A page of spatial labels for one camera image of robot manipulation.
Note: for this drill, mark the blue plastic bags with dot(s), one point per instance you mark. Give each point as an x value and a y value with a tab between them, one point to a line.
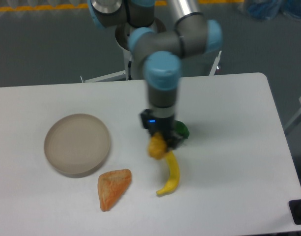
268	9

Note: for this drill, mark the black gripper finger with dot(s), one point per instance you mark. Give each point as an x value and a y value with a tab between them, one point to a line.
173	141

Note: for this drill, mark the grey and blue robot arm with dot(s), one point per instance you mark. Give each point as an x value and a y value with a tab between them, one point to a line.
157	54

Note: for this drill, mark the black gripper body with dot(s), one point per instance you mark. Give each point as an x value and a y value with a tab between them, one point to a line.
153	124

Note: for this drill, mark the green bell pepper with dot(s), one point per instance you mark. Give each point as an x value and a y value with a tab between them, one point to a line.
181	129

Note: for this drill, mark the orange triangular bread slice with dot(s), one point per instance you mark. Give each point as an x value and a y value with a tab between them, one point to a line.
111	186

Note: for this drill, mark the beige round plate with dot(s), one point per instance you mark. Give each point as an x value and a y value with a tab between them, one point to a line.
77	145

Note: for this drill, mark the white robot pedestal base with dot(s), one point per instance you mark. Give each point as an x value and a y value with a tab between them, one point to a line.
125	64

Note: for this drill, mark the yellow banana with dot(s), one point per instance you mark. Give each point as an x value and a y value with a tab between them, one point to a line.
174	175

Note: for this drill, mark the yellow bell pepper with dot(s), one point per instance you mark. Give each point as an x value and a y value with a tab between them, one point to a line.
157	147

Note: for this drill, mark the black box at table edge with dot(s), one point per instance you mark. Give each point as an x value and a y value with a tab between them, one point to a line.
295	208

